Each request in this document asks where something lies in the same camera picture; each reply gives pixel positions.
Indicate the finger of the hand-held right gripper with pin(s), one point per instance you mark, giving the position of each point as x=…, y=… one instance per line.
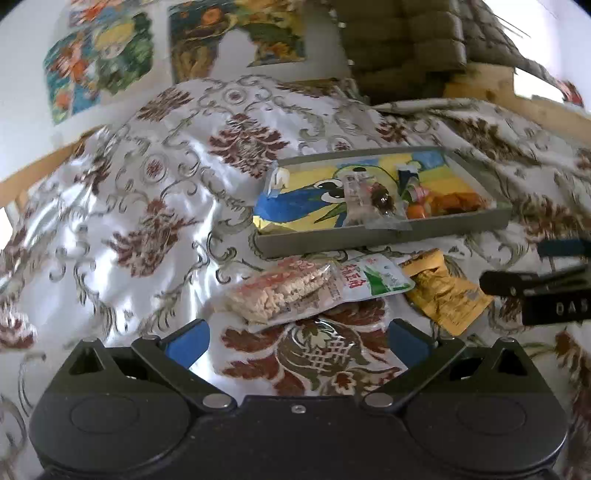
x=563, y=248
x=503, y=282

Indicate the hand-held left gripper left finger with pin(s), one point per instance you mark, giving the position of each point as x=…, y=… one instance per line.
x=187, y=341

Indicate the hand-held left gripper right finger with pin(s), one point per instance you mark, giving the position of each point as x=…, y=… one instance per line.
x=408, y=344

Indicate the yellow snack packet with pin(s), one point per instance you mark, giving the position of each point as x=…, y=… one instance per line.
x=443, y=295

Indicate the green and white snack packet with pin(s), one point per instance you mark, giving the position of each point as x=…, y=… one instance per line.
x=374, y=279

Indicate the orange snack packet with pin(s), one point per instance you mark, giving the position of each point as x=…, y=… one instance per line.
x=457, y=203

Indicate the clear noodle snack packet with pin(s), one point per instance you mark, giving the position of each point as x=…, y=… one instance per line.
x=277, y=288

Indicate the clear packet of colourful candy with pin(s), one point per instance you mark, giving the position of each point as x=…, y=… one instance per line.
x=415, y=198

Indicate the clear plastic snack packet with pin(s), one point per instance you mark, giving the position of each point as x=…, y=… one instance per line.
x=369, y=203

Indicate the grey tray with cartoon print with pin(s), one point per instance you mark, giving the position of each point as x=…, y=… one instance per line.
x=295, y=242

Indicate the floral satin blanket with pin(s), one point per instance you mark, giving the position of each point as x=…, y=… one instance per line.
x=138, y=184

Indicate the white paper scrap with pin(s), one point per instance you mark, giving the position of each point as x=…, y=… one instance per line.
x=278, y=179

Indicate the olive quilted jacket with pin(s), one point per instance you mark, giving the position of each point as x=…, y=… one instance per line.
x=397, y=46

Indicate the red-haired girl blue poster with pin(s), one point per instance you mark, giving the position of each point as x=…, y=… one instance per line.
x=69, y=78

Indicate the wooden bed frame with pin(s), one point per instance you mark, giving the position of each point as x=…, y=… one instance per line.
x=480, y=81

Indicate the blond figure wall poster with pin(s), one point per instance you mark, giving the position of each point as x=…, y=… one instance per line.
x=122, y=55

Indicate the dark swirly wall poster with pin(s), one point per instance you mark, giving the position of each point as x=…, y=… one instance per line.
x=198, y=41

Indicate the orange landscape wall poster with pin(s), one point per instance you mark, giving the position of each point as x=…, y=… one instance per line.
x=277, y=32

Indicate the orange-haired girl wall poster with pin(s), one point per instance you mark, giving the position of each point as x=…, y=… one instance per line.
x=106, y=9

